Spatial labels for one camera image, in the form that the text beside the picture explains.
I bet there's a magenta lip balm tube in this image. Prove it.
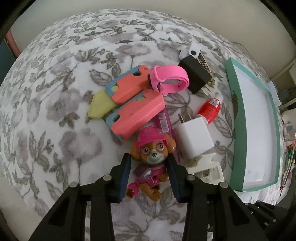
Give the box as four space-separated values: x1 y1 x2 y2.
155 108 181 165

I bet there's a pink kids smartwatch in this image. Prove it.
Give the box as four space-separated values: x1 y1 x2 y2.
149 65 190 96

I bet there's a pink board by wall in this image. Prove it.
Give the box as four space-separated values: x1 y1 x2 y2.
5 29 21 58

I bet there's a white power bank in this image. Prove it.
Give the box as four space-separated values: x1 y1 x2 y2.
267 81 281 107

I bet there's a floral grey white blanket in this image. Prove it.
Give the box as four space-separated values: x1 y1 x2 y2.
1 9 268 216

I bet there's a red white glue bottle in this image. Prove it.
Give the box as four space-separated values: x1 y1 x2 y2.
197 94 224 125

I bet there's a small white camera device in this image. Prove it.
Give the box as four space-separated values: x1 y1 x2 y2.
179 42 202 60

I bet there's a teal white shallow box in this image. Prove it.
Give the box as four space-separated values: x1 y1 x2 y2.
225 58 281 192

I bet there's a white usb charger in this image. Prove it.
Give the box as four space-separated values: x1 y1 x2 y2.
174 113 214 160

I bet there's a coral toy knife yellow blade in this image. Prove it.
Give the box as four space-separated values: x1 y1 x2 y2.
87 65 152 119

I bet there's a coral blue toy knife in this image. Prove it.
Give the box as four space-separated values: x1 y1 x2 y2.
106 89 165 142

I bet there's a dark cabinet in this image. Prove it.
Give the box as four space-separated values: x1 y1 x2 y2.
0 40 16 84

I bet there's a pink puppy toy figure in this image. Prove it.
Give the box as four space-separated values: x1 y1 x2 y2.
126 126 176 201

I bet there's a black usb charger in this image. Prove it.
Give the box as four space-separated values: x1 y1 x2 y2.
179 55 212 94

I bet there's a clutter of pens and items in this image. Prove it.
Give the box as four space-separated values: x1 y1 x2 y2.
280 108 295 195

